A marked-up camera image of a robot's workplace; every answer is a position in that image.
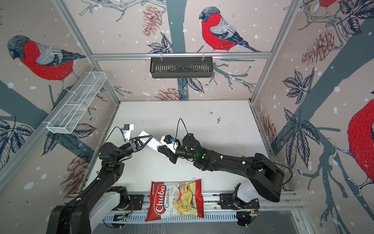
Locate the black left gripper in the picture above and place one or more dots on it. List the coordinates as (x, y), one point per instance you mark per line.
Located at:
(138, 146)

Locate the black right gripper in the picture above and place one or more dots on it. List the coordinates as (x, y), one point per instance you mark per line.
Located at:
(174, 156)

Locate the white remote control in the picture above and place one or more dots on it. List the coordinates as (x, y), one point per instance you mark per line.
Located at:
(152, 143)

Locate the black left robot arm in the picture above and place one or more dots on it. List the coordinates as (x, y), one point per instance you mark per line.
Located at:
(83, 214)

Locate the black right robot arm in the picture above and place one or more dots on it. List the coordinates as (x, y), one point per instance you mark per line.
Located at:
(265, 176)

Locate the red Chuba cassava chips bag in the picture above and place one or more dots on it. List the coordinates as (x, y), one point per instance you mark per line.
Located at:
(175, 199)

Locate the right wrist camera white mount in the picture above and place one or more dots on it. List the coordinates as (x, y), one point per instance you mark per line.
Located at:
(170, 142)

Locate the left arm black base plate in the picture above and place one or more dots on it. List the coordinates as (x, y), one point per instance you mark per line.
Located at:
(130, 203)

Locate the white mesh wire basket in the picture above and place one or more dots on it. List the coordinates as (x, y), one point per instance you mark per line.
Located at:
(70, 114)

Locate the black hanging wire basket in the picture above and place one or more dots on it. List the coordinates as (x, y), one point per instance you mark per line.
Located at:
(181, 67)

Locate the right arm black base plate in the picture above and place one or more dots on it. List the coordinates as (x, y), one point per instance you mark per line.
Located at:
(231, 202)

